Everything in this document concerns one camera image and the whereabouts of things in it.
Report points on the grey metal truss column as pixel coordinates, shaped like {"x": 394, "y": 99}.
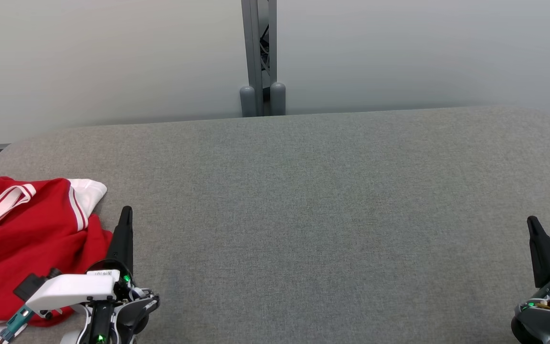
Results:
{"x": 256, "y": 43}

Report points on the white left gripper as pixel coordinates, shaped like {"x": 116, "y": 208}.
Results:
{"x": 69, "y": 289}

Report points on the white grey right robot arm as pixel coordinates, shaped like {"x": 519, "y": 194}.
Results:
{"x": 542, "y": 325}

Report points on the red jersey with white sleeves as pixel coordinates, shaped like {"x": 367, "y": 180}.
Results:
{"x": 26, "y": 239}

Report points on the grey rounded cylinder post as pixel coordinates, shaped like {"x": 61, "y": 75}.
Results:
{"x": 278, "y": 100}
{"x": 247, "y": 102}

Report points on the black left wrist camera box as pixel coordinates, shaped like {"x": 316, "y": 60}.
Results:
{"x": 27, "y": 286}

